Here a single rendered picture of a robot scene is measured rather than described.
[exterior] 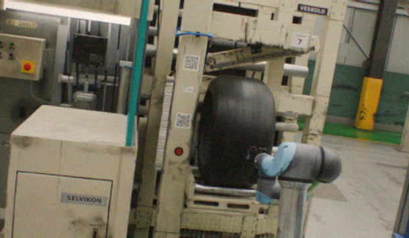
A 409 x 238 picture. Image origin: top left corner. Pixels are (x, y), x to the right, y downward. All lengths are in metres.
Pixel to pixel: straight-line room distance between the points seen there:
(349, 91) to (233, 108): 9.83
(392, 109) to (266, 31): 9.86
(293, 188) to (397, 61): 10.88
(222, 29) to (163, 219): 1.05
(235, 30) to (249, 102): 0.51
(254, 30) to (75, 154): 1.42
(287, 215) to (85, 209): 0.66
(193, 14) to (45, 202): 1.18
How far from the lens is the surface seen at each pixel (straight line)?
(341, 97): 12.01
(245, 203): 2.50
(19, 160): 1.65
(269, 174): 1.97
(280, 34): 2.75
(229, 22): 2.68
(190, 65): 2.39
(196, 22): 2.39
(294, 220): 1.64
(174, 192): 2.52
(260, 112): 2.32
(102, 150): 1.61
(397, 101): 12.45
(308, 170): 1.64
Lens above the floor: 1.67
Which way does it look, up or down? 10 degrees down
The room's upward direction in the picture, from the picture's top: 8 degrees clockwise
